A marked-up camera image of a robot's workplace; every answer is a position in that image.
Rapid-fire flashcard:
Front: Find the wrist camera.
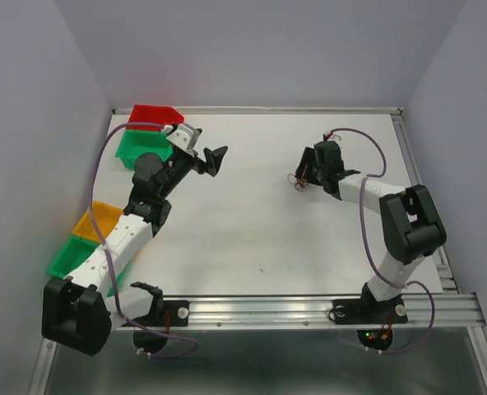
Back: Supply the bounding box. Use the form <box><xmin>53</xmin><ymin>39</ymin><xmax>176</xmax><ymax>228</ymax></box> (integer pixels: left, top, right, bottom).
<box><xmin>322</xmin><ymin>130</ymin><xmax>341</xmax><ymax>142</ymax></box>
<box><xmin>166</xmin><ymin>123</ymin><xmax>202</xmax><ymax>156</ymax></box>

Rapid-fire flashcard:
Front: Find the green plastic bin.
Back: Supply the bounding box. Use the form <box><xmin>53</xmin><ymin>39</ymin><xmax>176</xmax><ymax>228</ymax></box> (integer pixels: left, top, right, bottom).
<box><xmin>47</xmin><ymin>235</ymin><xmax>114</xmax><ymax>297</ymax></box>
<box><xmin>115</xmin><ymin>129</ymin><xmax>173</xmax><ymax>170</ymax></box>

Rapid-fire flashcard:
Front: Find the far green plastic bin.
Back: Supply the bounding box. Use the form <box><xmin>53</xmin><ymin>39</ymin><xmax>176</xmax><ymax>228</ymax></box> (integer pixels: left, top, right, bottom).
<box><xmin>115</xmin><ymin>129</ymin><xmax>173</xmax><ymax>170</ymax></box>

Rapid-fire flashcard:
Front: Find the red plastic bin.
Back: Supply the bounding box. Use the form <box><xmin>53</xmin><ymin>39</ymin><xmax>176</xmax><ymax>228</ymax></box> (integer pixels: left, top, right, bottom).
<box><xmin>128</xmin><ymin>104</ymin><xmax>184</xmax><ymax>125</ymax></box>

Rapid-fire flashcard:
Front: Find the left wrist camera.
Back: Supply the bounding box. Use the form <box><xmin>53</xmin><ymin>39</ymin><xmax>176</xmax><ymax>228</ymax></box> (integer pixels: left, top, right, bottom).
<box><xmin>166</xmin><ymin>123</ymin><xmax>202</xmax><ymax>156</ymax></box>

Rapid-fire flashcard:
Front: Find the aluminium front rail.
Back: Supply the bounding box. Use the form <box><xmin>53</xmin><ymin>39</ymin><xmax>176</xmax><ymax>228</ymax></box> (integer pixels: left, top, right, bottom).
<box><xmin>45</xmin><ymin>292</ymin><xmax>485</xmax><ymax>330</ymax></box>

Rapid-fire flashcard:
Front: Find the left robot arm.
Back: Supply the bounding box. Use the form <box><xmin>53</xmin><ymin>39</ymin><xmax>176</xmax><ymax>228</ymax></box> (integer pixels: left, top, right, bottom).
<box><xmin>41</xmin><ymin>146</ymin><xmax>228</xmax><ymax>356</ymax></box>

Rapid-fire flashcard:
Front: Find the wire bundle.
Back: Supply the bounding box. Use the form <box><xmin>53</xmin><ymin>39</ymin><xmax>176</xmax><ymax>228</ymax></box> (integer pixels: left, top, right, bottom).
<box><xmin>286</xmin><ymin>163</ymin><xmax>312</xmax><ymax>193</ymax></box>

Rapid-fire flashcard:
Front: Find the aluminium rail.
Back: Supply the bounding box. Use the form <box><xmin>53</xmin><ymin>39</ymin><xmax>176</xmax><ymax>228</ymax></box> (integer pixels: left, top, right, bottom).
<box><xmin>391</xmin><ymin>114</ymin><xmax>461</xmax><ymax>294</ymax></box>
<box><xmin>111</xmin><ymin>105</ymin><xmax>405</xmax><ymax>116</ymax></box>
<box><xmin>45</xmin><ymin>292</ymin><xmax>485</xmax><ymax>330</ymax></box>

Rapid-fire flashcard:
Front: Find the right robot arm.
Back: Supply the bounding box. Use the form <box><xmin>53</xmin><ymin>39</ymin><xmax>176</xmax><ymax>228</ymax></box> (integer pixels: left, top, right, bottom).
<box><xmin>295</xmin><ymin>141</ymin><xmax>447</xmax><ymax>321</ymax></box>

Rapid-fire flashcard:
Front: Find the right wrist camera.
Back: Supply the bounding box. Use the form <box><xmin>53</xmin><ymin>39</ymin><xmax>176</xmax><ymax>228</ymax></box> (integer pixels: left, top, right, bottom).
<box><xmin>322</xmin><ymin>130</ymin><xmax>341</xmax><ymax>142</ymax></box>

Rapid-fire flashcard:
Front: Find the near green plastic bin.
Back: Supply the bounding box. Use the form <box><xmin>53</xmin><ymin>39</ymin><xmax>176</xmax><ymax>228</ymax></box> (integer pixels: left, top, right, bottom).
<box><xmin>47</xmin><ymin>235</ymin><xmax>114</xmax><ymax>297</ymax></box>

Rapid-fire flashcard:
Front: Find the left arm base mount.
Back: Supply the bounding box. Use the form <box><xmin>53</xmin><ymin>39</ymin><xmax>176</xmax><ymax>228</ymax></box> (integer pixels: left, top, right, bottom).
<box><xmin>117</xmin><ymin>281</ymin><xmax>198</xmax><ymax>359</ymax></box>

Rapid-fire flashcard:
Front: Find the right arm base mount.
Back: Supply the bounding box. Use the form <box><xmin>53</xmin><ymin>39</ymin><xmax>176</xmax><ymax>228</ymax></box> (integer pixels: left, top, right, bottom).
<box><xmin>327</xmin><ymin>284</ymin><xmax>408</xmax><ymax>352</ymax></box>

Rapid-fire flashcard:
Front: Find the aluminium back rail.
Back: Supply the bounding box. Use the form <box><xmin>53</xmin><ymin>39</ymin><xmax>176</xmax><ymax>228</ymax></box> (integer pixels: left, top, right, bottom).
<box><xmin>111</xmin><ymin>105</ymin><xmax>405</xmax><ymax>116</ymax></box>

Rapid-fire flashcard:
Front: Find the yellow plastic bin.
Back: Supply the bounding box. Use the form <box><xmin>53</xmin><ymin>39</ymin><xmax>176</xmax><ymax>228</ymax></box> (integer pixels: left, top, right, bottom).
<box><xmin>72</xmin><ymin>201</ymin><xmax>123</xmax><ymax>243</ymax></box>

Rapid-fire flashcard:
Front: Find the aluminium right side rail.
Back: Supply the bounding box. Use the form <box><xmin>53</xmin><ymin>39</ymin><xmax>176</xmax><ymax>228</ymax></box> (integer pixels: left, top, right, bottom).
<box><xmin>391</xmin><ymin>114</ymin><xmax>461</xmax><ymax>294</ymax></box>

